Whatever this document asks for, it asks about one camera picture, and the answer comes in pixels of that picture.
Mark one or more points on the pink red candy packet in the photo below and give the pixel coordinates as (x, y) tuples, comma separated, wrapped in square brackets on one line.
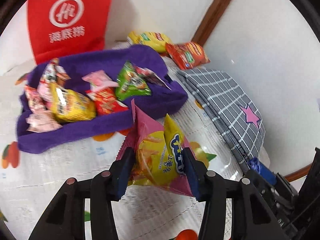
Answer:
[(35, 102)]

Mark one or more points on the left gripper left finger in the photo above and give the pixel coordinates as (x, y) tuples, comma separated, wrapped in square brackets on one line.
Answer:
[(123, 171)]

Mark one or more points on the pink peach snack packet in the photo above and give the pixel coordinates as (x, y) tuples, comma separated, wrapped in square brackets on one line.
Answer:
[(99, 80)]

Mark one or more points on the red snack packet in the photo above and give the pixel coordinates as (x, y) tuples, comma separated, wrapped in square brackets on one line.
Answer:
[(106, 102)]

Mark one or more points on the yellow snack packet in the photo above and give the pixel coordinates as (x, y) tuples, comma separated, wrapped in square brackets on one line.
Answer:
[(70, 106)]

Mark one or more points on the red-orange chips bag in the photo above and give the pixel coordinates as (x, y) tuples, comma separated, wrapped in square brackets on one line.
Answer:
[(187, 55)]

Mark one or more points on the white striped snack packet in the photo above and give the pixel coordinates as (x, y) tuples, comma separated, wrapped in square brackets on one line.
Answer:
[(150, 77)]

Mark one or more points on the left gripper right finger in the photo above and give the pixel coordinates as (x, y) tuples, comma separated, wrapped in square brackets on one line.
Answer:
[(195, 172)]

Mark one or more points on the red paper bag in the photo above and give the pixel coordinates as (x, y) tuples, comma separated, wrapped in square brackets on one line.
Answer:
[(65, 27)]

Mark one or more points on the pink yellow sweet-potato snack bag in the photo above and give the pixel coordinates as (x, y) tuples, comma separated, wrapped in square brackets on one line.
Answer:
[(158, 153)]

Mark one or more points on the blue snack packet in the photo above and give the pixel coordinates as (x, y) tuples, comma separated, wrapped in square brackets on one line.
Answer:
[(261, 169)]

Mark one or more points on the green snack packet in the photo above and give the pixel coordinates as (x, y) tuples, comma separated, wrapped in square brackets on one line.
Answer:
[(130, 83)]

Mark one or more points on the yellow chips bag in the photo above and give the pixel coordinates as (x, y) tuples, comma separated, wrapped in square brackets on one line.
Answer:
[(156, 41)]

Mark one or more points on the panda print snack packet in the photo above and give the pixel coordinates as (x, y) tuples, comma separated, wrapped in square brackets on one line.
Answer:
[(53, 73)]

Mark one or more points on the brown wooden trim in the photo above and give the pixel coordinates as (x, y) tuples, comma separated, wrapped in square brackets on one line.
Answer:
[(210, 21)]

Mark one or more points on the grey checked folded cloth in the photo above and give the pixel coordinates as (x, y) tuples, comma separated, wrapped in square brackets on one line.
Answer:
[(230, 109)]

